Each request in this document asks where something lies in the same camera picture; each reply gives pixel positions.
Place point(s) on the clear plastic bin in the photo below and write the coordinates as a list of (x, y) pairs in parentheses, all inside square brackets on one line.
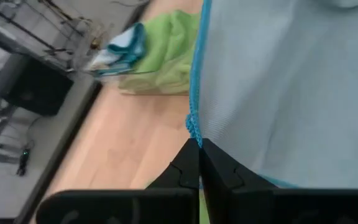
[(129, 88)]

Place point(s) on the small black floor device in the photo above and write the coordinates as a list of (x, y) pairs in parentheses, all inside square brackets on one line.
[(23, 158)]

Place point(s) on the green microfiber towel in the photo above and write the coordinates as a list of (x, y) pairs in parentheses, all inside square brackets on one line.
[(204, 208), (169, 53)]

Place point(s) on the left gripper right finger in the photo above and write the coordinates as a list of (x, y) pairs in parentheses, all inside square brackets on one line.
[(259, 205)]

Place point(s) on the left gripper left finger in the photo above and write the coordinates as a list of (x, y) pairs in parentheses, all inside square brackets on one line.
[(166, 205)]

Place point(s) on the black perforated computer case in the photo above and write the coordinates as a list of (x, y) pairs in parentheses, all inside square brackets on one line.
[(39, 90)]

